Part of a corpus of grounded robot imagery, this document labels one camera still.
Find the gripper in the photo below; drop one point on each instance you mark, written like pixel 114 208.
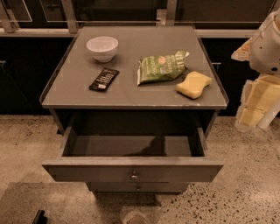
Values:
pixel 266 50

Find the grey top drawer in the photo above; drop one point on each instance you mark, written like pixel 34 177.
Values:
pixel 133 159

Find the grey drawer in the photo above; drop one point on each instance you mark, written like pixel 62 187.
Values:
pixel 114 187
pixel 133 159

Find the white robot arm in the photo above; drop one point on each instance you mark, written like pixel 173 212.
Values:
pixel 262 51

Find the grey drawer cabinet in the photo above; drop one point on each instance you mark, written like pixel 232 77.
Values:
pixel 128 109

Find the grey lower drawer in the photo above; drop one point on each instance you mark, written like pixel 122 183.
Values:
pixel 114 187

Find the yellow sponge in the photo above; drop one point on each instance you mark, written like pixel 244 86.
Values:
pixel 193 85

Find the green chip bag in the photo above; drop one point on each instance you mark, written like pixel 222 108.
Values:
pixel 161 68

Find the black snack bar wrapper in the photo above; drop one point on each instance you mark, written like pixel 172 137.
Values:
pixel 104 79

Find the white ceramic bowl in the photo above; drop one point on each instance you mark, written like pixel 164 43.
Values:
pixel 103 48

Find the black object on floor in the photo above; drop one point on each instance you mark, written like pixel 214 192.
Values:
pixel 40 218

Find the metal railing frame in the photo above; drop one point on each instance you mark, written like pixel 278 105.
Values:
pixel 64 18

